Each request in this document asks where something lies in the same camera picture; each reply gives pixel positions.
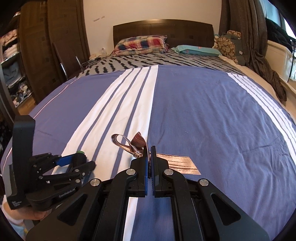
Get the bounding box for black clothing pile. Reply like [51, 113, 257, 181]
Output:
[265, 18, 294, 52]

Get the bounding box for brown striped ribbon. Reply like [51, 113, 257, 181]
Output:
[111, 132, 201, 175]

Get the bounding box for red blue plaid pillow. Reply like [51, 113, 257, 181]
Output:
[111, 35, 169, 56]

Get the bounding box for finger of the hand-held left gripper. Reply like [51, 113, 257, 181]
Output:
[38, 161, 96, 186]
[29, 153, 78, 168]

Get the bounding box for dark wooden wardrobe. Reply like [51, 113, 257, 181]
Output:
[18, 0, 90, 105]

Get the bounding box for white bedside cables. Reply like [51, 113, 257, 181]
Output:
[87, 47, 111, 67]

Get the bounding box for brown curtain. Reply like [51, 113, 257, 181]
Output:
[218, 0, 287, 102]

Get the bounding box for shelf of folded clothes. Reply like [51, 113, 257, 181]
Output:
[0, 28, 33, 109]

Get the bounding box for brown patterned cushion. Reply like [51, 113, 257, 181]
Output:
[214, 30, 238, 64]

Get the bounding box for person's left hand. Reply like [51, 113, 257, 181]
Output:
[21, 204, 55, 221]

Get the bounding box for metal folding chair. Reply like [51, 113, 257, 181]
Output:
[52, 42, 89, 80]

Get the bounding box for person's left forearm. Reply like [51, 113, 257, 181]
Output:
[1, 195, 26, 240]

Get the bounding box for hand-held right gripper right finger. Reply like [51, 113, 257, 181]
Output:
[150, 146, 270, 241]

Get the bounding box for dark wooden headboard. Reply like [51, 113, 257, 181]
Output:
[113, 20, 214, 52]

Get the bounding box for teal pillow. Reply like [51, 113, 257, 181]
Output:
[171, 45, 222, 57]

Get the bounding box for blue white striped blanket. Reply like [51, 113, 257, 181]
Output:
[0, 65, 296, 241]

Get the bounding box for cream bed sheet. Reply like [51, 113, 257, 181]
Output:
[220, 56, 296, 116]

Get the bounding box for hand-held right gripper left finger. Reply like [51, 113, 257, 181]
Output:
[25, 146, 149, 241]

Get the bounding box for white window ledge box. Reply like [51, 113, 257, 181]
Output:
[266, 40, 296, 98]

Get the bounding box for dark teal cushion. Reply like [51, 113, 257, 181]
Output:
[220, 34, 247, 66]

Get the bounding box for grey black patterned sheet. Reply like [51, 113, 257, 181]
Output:
[77, 50, 245, 78]

